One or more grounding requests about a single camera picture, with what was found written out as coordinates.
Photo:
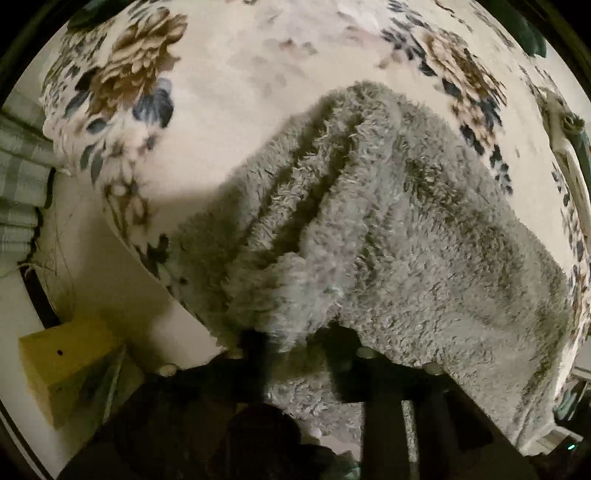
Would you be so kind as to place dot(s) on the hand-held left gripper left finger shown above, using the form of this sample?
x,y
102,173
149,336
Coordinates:
x,y
256,369

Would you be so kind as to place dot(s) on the grey plaid cloth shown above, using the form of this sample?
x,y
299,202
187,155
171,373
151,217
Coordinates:
x,y
21,184

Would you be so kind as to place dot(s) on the floral printed blanket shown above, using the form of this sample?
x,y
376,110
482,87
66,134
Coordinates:
x,y
240,83

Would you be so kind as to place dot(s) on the yellow box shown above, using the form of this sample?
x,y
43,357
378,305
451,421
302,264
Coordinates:
x,y
60,364

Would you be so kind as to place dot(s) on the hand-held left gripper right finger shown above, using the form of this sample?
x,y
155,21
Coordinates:
x,y
340,369

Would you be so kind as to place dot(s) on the dark green cloth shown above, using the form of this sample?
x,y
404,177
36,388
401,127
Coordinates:
x,y
534,39

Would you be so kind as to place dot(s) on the grey fluffy blanket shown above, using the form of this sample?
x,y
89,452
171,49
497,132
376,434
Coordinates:
x,y
415,258

